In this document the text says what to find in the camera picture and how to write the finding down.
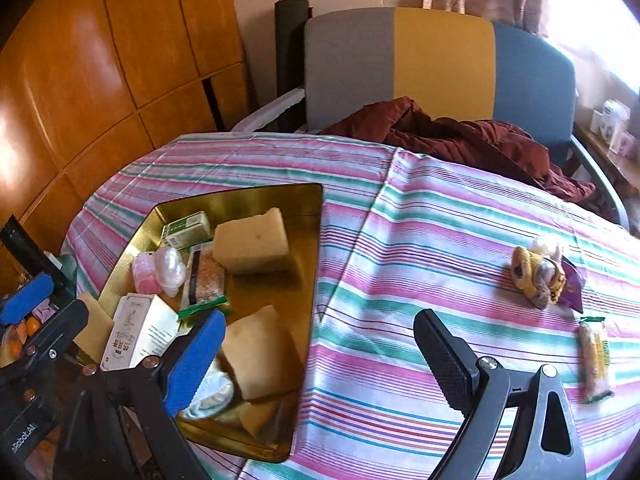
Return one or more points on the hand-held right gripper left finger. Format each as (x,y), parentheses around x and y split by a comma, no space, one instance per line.
(192,365)

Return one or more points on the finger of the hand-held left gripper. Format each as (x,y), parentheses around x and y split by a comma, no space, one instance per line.
(25,252)
(25,297)

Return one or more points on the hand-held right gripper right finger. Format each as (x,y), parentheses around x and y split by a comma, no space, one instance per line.
(447,360)

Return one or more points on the yellow sponge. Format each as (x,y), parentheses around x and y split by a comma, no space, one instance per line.
(252,247)
(262,355)
(257,417)
(95,327)

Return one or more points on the gold metal tray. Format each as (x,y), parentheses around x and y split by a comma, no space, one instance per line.
(300,280)

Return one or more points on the orange package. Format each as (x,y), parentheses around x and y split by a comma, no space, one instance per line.
(30,327)

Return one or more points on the white plastic container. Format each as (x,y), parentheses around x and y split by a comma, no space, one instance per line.
(215,395)

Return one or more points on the dark green cloth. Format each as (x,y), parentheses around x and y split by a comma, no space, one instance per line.
(67,265)

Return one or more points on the white printed carton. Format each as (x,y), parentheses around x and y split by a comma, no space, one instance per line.
(137,330)

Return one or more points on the snack bar packet green ends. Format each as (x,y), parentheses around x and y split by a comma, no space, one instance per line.
(202,280)

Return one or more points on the striped tablecloth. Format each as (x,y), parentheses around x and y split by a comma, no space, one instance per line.
(425,260)

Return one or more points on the green small box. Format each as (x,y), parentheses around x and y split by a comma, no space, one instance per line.
(187,230)

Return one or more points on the purple snack packet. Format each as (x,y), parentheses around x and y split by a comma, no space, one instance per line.
(574,285)

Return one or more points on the corn snack packet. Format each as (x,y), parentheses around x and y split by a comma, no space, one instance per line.
(595,360)

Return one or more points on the wooden cabinet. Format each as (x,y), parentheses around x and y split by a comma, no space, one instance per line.
(100,60)

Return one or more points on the maroon jacket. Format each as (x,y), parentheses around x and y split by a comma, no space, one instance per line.
(450,140)

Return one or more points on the wooden side table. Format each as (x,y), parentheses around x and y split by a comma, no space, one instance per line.
(620,175)

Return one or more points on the pink box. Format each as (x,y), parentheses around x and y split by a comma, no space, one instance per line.
(627,145)

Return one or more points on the white box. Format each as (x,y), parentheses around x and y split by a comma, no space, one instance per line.
(607,120)

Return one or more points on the grey yellow blue chair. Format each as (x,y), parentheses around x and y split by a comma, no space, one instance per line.
(440,60)

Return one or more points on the black rolled mat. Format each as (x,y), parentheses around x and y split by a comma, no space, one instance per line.
(290,50)

